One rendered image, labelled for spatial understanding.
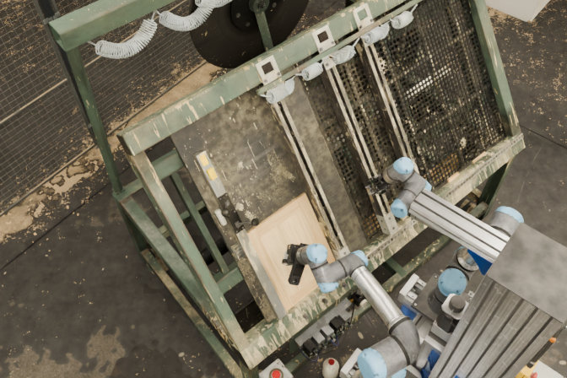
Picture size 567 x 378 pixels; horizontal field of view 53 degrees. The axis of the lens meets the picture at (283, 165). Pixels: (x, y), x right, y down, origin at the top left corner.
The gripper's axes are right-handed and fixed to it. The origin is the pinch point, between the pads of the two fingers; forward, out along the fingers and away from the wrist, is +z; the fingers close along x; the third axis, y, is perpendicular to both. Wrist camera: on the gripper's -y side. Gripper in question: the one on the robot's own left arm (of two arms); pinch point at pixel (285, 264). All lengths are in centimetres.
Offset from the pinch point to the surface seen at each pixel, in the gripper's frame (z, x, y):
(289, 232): 26.7, -10.1, 19.4
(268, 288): 32.0, -4.9, -9.0
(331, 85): -1, -12, 90
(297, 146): 9, -2, 58
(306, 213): 24.7, -17.1, 30.0
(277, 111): -1, 14, 69
